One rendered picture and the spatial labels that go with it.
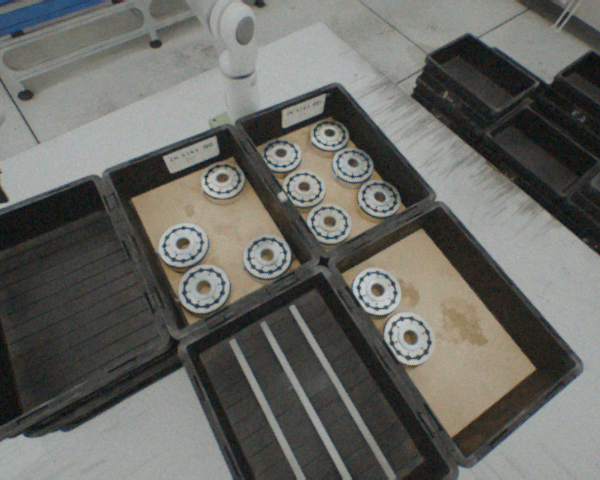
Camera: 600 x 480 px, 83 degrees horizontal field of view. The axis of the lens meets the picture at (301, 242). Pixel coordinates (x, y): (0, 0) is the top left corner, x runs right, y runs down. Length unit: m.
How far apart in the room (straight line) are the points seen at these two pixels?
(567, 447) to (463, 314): 0.38
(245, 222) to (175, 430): 0.47
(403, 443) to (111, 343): 0.58
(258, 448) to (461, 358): 0.43
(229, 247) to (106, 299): 0.27
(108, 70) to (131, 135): 1.47
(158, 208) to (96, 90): 1.75
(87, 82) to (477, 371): 2.47
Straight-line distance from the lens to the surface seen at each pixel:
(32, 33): 2.50
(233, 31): 0.88
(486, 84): 1.90
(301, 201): 0.79
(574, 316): 1.14
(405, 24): 3.07
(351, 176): 0.85
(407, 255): 0.81
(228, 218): 0.80
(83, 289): 0.83
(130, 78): 2.55
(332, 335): 0.72
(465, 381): 0.79
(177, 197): 0.86
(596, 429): 1.10
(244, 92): 0.99
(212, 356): 0.71
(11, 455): 0.98
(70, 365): 0.80
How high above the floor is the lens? 1.53
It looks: 65 degrees down
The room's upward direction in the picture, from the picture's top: 9 degrees clockwise
